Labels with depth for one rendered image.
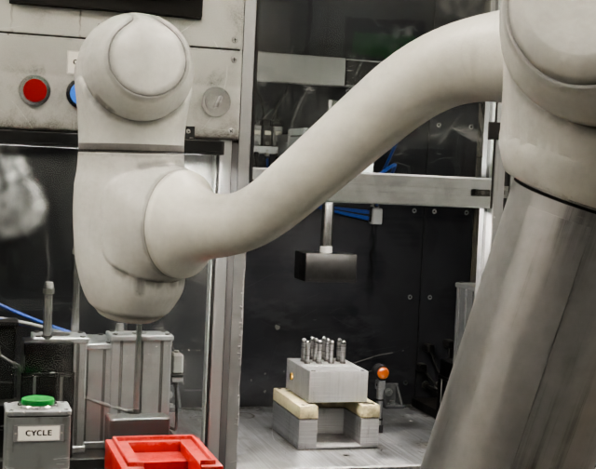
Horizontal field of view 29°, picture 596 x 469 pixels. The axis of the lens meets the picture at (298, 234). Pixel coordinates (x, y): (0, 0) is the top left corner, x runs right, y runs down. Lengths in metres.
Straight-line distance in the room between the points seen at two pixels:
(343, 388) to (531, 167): 1.18
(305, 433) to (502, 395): 1.12
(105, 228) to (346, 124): 0.26
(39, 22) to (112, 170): 0.51
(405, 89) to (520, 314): 0.30
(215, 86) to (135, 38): 0.55
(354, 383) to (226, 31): 0.58
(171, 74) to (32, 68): 0.53
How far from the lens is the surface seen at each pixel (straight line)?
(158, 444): 1.59
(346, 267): 1.85
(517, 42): 0.63
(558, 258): 0.67
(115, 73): 1.05
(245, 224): 1.02
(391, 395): 2.18
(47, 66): 1.57
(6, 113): 1.56
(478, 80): 0.90
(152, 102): 1.06
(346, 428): 1.89
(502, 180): 1.75
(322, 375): 1.80
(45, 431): 1.47
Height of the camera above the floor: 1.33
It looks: 3 degrees down
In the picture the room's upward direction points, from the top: 3 degrees clockwise
